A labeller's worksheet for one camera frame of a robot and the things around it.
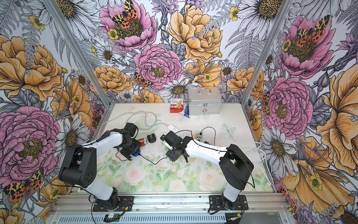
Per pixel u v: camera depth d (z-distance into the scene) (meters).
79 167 0.46
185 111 1.12
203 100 1.06
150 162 0.88
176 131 1.03
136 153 0.91
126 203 0.74
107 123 1.09
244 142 1.00
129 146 0.78
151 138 0.97
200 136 0.94
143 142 0.94
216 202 0.74
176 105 1.16
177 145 0.66
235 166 0.45
